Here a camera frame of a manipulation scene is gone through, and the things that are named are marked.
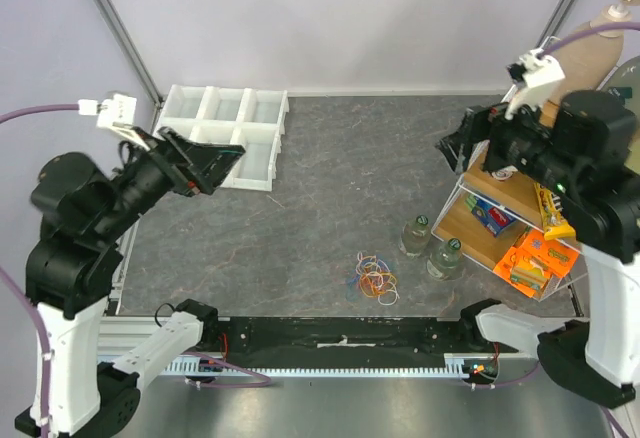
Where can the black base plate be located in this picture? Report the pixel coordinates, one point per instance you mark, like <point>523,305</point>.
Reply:
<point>343,342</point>

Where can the beige pump bottle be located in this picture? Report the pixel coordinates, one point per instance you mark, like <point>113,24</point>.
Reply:
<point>588,61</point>

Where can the white cable duct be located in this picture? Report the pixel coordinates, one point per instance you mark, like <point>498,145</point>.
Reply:
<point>454,368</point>

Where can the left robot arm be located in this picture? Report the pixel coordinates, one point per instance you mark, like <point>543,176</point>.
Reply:
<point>69,277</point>

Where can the white yogurt cup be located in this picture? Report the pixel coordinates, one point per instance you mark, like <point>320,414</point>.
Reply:
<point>504,173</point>

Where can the glass bottle green cap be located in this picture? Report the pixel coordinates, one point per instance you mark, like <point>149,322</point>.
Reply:
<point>415,236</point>
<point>444,260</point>

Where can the blue snack box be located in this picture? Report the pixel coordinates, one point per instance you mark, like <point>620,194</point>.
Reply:
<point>493,219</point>

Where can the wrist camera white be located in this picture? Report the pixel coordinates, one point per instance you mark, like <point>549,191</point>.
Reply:
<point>116,114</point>
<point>536,76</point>

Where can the yellow candy bag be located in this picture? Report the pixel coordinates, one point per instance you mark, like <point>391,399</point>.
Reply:
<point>554,225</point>

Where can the white wire shelf rack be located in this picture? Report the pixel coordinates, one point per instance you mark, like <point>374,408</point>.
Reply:
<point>515,196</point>

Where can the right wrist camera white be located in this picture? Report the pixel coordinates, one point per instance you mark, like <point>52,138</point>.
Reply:
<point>536,76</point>

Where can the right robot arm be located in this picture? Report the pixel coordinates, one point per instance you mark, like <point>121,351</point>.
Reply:
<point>581,157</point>

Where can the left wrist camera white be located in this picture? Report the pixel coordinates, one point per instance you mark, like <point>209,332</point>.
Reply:
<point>116,114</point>

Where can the green soap bottle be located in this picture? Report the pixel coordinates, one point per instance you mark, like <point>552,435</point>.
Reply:
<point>624,83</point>

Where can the white compartment tray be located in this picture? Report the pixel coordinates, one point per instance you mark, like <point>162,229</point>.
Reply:
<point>252,118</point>

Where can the orange snack box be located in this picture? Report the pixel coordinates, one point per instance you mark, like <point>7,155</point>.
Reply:
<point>535,266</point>

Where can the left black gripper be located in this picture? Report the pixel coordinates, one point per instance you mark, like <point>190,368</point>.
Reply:
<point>203,165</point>

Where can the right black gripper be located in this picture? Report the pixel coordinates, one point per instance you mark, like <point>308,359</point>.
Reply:
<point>478,134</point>

